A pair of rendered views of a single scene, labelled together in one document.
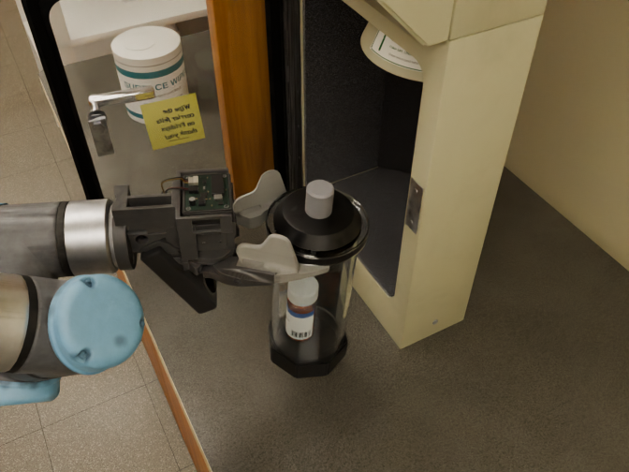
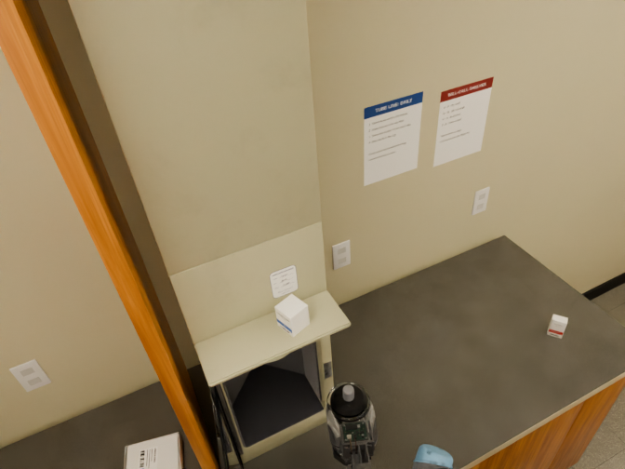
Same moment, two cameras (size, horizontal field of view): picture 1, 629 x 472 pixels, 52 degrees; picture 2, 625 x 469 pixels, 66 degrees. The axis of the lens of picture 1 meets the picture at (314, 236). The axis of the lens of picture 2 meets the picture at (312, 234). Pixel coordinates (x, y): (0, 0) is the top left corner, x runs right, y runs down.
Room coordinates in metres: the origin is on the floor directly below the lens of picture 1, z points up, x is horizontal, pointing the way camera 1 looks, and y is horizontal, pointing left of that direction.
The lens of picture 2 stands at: (0.48, 0.65, 2.32)
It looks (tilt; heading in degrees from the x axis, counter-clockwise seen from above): 40 degrees down; 275
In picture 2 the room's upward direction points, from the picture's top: 5 degrees counter-clockwise
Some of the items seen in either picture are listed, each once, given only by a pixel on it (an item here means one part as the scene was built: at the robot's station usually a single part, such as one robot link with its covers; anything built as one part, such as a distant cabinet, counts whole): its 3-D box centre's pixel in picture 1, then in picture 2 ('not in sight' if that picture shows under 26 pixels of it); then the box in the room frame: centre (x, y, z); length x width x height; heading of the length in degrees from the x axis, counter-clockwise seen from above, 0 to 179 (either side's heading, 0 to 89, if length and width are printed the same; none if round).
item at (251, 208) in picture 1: (272, 192); (332, 417); (0.53, 0.05, 1.23); 0.09 x 0.03 x 0.06; 122
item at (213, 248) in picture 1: (179, 226); (358, 453); (0.47, 0.14, 1.24); 0.12 x 0.08 x 0.09; 98
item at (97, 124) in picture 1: (101, 135); not in sight; (0.70, 0.28, 1.18); 0.02 x 0.02 x 0.06; 18
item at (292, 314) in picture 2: not in sight; (292, 314); (0.60, -0.02, 1.54); 0.05 x 0.05 x 0.06; 47
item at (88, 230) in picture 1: (97, 234); not in sight; (0.46, 0.22, 1.24); 0.08 x 0.05 x 0.08; 8
